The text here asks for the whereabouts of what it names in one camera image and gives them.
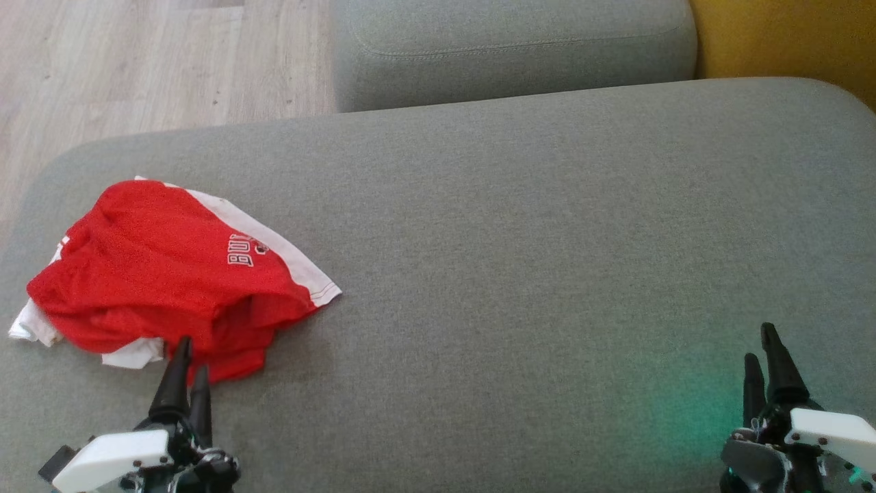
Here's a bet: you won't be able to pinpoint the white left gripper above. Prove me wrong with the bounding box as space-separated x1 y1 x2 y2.
38 336 240 493

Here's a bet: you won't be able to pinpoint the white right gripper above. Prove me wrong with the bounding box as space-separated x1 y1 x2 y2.
720 323 876 493

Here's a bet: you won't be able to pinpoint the red shorts with white stripe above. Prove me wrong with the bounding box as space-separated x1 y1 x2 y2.
8 176 343 385

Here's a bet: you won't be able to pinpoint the large grey sofa chaise cushion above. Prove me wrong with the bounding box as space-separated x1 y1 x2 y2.
0 77 876 493

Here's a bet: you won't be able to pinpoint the large yellow sofa back cushion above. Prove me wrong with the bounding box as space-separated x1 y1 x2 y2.
688 0 876 114

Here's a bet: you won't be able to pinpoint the grey sofa seat cushion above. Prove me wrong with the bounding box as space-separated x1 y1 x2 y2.
331 0 699 114

